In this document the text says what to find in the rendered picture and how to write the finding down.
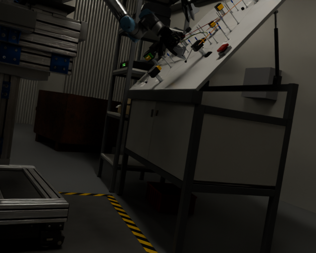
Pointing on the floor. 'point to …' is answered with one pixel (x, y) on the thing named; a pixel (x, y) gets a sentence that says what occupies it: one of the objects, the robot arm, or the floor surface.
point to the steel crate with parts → (74, 122)
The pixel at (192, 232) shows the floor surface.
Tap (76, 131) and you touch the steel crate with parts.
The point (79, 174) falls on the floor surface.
